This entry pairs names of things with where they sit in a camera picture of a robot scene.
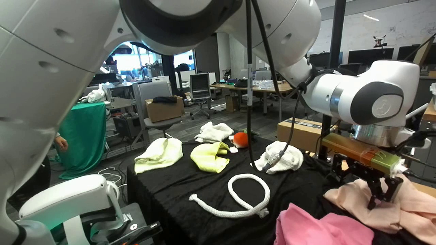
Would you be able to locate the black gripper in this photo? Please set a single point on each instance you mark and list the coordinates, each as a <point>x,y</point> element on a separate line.
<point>381,187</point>

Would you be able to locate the pale peach cloth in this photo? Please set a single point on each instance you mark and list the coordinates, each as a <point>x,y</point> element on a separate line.
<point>410,209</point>

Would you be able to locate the bright pink cloth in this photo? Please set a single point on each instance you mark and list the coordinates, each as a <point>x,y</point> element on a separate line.
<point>295,226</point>

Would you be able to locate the white towel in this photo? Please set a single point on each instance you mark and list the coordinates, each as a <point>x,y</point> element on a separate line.
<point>279,156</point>

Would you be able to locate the orange plush carrot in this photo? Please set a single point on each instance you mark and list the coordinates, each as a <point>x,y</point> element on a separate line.
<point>240,138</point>

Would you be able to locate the white cloth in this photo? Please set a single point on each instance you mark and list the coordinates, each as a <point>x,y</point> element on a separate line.
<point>212,132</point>

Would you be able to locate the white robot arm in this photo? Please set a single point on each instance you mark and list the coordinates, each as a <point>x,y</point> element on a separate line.
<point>49,50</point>

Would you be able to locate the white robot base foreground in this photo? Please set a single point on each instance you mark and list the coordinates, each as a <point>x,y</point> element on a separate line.
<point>88,211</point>

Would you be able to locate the cardboard box on floor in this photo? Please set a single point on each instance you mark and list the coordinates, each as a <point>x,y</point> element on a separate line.
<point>302,133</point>

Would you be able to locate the wooden office table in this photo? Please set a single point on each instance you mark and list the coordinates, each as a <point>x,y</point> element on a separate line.
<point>263,87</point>

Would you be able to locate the yellow green cloth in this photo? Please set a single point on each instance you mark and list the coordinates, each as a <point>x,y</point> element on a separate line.
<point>211,156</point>

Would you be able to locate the black vertical pole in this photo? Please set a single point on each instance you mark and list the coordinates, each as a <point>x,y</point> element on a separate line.
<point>332,62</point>

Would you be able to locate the black table cloth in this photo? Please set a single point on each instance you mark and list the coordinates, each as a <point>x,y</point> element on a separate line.
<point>163,197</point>

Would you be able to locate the pale yellow cloth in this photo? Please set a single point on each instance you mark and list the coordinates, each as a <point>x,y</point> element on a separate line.
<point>161,152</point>

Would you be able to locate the cardboard box on chair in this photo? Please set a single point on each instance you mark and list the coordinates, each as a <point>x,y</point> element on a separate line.
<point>165,107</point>

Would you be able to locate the grey office chair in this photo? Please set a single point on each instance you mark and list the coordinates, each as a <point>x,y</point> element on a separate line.
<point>144,91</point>

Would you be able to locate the green draped cloth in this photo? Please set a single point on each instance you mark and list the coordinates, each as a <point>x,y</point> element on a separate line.
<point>84,129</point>

